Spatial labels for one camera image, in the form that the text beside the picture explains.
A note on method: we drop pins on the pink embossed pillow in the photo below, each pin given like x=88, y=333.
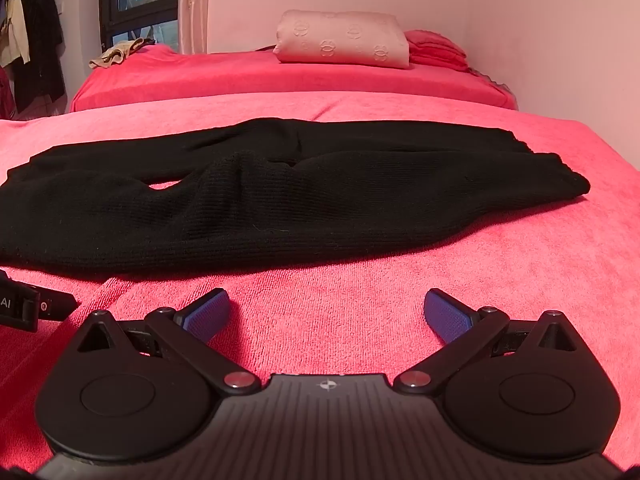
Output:
x=340, y=40

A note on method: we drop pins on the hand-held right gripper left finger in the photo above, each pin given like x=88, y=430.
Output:
x=207, y=315

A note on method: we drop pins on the pink lace curtain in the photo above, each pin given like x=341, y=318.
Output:
x=194, y=5

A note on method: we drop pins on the beige hanging garment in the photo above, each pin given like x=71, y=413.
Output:
x=14, y=30

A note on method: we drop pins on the black knit pants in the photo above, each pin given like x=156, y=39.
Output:
x=250, y=210

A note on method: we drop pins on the dark hanging clothes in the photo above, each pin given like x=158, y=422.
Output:
x=42, y=55

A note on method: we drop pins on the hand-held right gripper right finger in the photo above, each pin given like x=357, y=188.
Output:
x=446, y=315

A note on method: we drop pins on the red bed blanket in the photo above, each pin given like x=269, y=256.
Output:
x=225, y=75
x=350, y=310

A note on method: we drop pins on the beige crumpled cloth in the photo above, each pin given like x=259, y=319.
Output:
x=117, y=55

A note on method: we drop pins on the stack of red folded cloths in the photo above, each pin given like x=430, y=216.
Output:
x=435, y=50

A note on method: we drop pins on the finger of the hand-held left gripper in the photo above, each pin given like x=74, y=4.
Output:
x=59, y=307

